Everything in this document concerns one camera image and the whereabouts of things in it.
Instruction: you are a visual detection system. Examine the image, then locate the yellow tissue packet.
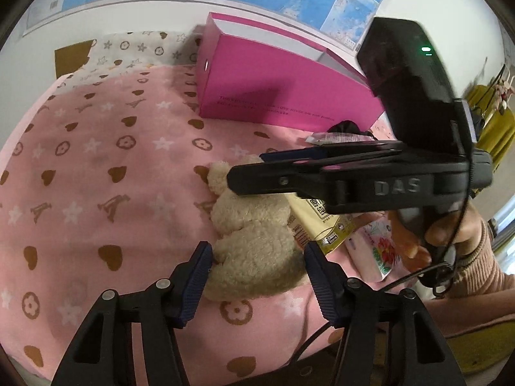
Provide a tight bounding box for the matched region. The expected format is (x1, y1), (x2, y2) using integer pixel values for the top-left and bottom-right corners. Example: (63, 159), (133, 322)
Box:
(289, 195), (360, 256)

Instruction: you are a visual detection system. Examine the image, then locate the person's right hand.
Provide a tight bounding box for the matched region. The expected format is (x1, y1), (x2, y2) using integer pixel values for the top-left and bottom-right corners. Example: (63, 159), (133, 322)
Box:
(424, 205), (489, 250)

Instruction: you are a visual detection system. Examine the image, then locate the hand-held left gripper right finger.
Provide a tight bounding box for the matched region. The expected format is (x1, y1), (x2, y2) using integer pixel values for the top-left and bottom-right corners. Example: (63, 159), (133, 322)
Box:
(303, 241), (467, 386)

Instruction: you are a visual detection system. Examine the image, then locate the pink floral tissue packet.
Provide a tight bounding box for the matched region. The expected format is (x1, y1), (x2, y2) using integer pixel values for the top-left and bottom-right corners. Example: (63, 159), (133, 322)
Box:
(348, 214), (398, 283)

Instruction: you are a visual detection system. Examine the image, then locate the brown board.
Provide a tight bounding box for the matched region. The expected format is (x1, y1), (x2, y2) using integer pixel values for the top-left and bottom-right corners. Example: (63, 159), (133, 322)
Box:
(54, 39), (98, 80)

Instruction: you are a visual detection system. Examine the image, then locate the yellow green cushion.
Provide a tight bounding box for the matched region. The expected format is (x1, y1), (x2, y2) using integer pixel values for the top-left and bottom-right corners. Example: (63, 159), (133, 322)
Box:
(446, 324), (515, 375)

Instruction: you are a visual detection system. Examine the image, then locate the pink printed blanket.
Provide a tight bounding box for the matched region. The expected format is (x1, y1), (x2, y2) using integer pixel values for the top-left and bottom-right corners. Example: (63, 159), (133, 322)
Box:
(0, 63), (407, 383)

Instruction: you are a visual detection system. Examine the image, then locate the small hanging plush toy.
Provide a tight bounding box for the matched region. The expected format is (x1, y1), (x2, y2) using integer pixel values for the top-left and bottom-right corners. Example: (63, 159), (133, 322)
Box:
(493, 73), (515, 110)

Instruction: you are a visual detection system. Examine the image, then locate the yellow hanging garment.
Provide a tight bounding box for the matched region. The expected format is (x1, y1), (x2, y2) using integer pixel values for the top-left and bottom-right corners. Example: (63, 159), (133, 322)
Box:
(463, 84), (515, 174)

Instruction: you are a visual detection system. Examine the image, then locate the pink cardboard box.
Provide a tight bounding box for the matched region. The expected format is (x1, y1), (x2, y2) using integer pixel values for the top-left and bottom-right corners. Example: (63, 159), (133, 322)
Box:
(195, 11), (387, 131)

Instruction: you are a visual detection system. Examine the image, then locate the white printed pillow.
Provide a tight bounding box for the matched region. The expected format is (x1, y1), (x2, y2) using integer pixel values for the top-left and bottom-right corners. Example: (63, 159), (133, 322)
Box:
(54, 30), (207, 86)

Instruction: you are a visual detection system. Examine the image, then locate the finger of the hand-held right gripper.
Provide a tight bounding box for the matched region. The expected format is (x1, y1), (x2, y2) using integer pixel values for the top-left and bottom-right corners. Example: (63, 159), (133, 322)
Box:
(259, 141), (403, 162)
(226, 159), (335, 202)

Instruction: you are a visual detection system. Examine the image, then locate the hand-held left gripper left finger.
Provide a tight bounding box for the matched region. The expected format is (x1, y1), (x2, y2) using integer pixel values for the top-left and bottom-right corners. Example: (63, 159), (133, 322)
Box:
(50, 240), (214, 386)

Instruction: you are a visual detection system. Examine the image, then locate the black hair scrunchie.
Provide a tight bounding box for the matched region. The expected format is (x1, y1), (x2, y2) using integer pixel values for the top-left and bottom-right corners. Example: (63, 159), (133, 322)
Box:
(326, 120), (366, 136)

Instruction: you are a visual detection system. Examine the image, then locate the person's right forearm pink sleeve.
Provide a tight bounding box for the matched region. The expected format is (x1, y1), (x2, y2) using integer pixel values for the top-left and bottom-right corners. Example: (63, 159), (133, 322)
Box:
(422, 209), (515, 340)

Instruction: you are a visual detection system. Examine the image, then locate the beige teddy bear plush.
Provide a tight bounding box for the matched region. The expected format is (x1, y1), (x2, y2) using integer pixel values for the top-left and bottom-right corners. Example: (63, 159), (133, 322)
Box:
(203, 161), (311, 302)

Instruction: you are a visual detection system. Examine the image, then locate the small pink white packet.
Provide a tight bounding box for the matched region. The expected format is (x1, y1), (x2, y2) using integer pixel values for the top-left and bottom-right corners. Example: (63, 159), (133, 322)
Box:
(304, 131), (378, 146)

